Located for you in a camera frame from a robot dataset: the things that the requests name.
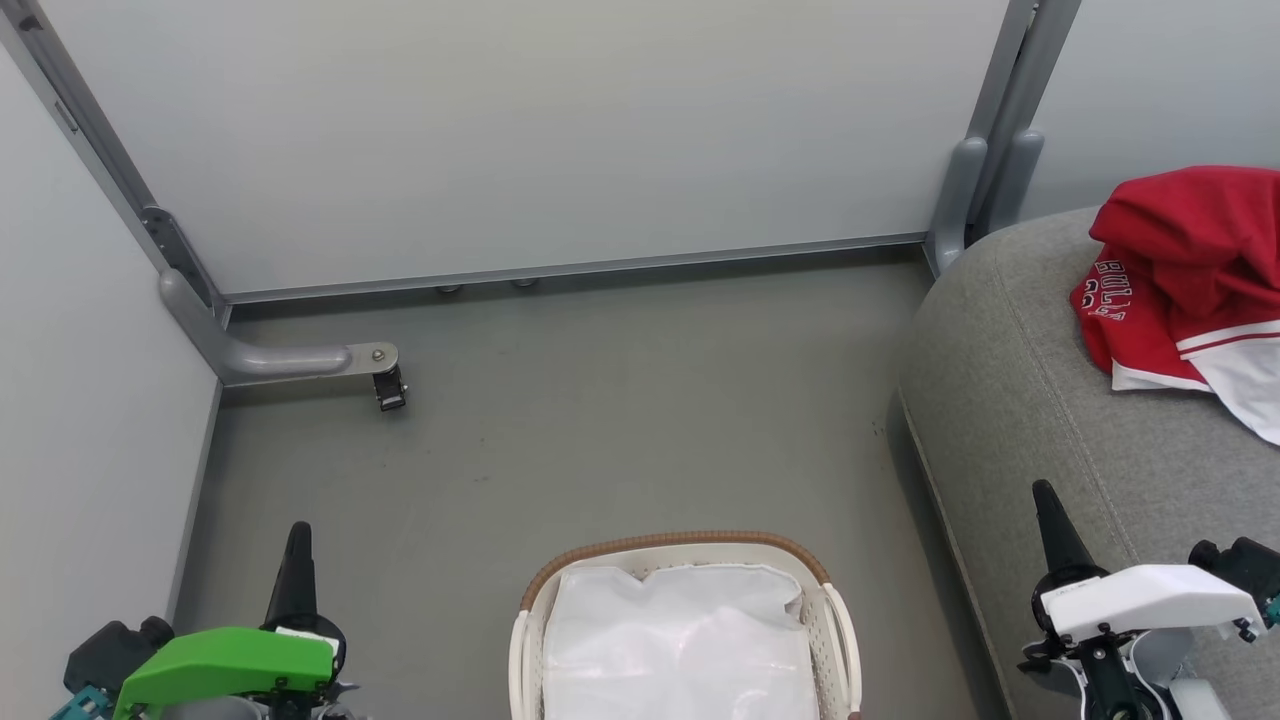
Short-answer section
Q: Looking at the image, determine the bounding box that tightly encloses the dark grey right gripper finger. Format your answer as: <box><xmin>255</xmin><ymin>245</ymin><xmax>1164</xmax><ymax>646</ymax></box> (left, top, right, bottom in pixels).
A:
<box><xmin>1032</xmin><ymin>480</ymin><xmax>1101</xmax><ymax>581</ymax></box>

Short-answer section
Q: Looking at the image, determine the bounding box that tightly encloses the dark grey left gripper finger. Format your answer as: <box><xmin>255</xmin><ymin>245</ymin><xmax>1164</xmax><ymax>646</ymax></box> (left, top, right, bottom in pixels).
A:
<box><xmin>265</xmin><ymin>521</ymin><xmax>319</xmax><ymax>626</ymax></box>

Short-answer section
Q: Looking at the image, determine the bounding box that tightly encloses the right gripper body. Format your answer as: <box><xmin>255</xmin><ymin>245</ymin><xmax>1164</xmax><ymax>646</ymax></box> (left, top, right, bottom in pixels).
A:
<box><xmin>1020</xmin><ymin>565</ymin><xmax>1266</xmax><ymax>720</ymax></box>

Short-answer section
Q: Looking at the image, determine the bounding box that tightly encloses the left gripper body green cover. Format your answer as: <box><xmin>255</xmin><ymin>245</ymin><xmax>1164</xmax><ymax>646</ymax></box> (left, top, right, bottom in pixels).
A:
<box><xmin>113</xmin><ymin>615</ymin><xmax>347</xmax><ymax>720</ymax></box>

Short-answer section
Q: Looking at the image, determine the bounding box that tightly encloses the red basketball jersey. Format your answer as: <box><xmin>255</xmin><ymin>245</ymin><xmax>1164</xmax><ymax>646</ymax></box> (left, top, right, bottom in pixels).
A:
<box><xmin>1070</xmin><ymin>166</ymin><xmax>1280</xmax><ymax>447</ymax></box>

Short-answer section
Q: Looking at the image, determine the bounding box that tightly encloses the white laundry basket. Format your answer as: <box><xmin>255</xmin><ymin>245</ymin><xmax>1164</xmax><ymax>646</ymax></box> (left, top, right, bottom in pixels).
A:
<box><xmin>508</xmin><ymin>530</ymin><xmax>863</xmax><ymax>720</ymax></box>

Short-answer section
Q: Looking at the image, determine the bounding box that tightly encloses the white clothing item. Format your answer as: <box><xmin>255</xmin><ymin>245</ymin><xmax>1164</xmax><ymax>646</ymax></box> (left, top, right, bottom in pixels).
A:
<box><xmin>542</xmin><ymin>563</ymin><xmax>821</xmax><ymax>720</ymax></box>

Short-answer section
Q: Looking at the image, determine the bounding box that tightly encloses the grey fabric sofa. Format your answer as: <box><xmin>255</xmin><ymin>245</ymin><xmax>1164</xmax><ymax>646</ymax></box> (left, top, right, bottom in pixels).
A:
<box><xmin>898</xmin><ymin>207</ymin><xmax>1280</xmax><ymax>720</ymax></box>

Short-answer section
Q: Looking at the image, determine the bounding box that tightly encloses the grey partition support leg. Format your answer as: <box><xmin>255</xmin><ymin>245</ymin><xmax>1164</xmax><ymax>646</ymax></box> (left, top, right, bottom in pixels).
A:
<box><xmin>158</xmin><ymin>268</ymin><xmax>401</xmax><ymax>389</ymax></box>

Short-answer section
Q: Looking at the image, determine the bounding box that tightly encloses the grey double partition post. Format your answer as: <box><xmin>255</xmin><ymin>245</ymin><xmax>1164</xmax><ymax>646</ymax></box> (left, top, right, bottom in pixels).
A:
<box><xmin>925</xmin><ymin>0</ymin><xmax>1083</xmax><ymax>276</ymax></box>

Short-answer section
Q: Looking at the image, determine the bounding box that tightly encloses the grey partition base rail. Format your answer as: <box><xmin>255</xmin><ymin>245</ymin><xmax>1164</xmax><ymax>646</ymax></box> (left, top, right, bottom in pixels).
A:
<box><xmin>222</xmin><ymin>232</ymin><xmax>929</xmax><ymax>305</ymax></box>

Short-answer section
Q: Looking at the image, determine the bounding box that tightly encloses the grey slotted partition post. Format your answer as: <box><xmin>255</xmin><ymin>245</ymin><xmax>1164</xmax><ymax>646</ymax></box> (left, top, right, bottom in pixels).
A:
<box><xmin>0</xmin><ymin>0</ymin><xmax>233</xmax><ymax>326</ymax></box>

